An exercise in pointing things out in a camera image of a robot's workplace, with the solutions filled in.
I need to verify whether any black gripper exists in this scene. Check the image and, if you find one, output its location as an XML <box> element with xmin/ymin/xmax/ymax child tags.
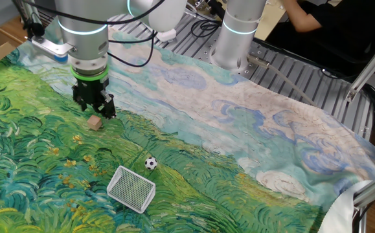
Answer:
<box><xmin>71</xmin><ymin>76</ymin><xmax>117</xmax><ymax>120</ymax></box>

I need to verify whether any small wooden cube block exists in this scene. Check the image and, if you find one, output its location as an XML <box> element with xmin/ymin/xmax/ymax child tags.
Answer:
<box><xmin>86</xmin><ymin>115</ymin><xmax>103</xmax><ymax>131</ymax></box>

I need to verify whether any bare person forearm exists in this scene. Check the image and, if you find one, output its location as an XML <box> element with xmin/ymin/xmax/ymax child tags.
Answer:
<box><xmin>282</xmin><ymin>0</ymin><xmax>324</xmax><ymax>33</ymax></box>

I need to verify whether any small toy soccer ball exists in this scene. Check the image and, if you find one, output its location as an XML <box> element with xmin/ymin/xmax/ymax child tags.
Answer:
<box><xmin>144</xmin><ymin>157</ymin><xmax>159</xmax><ymax>171</ymax></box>

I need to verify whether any white mesh toy goal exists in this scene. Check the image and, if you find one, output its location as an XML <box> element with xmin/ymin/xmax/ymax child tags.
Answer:
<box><xmin>106</xmin><ymin>165</ymin><xmax>157</xmax><ymax>214</ymax></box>

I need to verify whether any white power adapter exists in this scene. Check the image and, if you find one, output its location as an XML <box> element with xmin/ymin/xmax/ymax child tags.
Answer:
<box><xmin>156</xmin><ymin>28</ymin><xmax>177</xmax><ymax>43</ymax></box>

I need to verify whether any painted landscape print cloth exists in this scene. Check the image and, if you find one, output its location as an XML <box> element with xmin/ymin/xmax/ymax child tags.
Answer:
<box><xmin>0</xmin><ymin>1</ymin><xmax>375</xmax><ymax>233</ymax></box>

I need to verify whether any tan cardboard sheet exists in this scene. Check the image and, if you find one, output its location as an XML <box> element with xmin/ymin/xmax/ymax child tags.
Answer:
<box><xmin>255</xmin><ymin>0</ymin><xmax>287</xmax><ymax>41</ymax></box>

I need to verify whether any person in black clothes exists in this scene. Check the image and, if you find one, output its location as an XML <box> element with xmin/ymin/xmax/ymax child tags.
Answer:
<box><xmin>299</xmin><ymin>0</ymin><xmax>375</xmax><ymax>65</ymax></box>

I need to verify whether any green flange adapter ring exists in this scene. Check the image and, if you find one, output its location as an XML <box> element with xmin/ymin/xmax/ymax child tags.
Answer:
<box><xmin>69</xmin><ymin>64</ymin><xmax>109</xmax><ymax>82</ymax></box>

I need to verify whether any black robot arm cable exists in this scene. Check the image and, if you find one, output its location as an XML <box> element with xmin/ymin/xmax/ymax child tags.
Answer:
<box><xmin>21</xmin><ymin>0</ymin><xmax>222</xmax><ymax>69</ymax></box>

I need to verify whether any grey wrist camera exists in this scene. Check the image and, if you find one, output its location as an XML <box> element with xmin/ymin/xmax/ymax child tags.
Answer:
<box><xmin>28</xmin><ymin>34</ymin><xmax>74</xmax><ymax>64</ymax></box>

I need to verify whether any black camera cable plug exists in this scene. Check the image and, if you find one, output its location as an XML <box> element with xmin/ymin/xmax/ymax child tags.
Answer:
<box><xmin>25</xmin><ymin>17</ymin><xmax>45</xmax><ymax>37</ymax></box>

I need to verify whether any grey hose cable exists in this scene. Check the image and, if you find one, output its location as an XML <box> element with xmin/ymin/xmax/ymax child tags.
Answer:
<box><xmin>247</xmin><ymin>53</ymin><xmax>319</xmax><ymax>107</ymax></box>

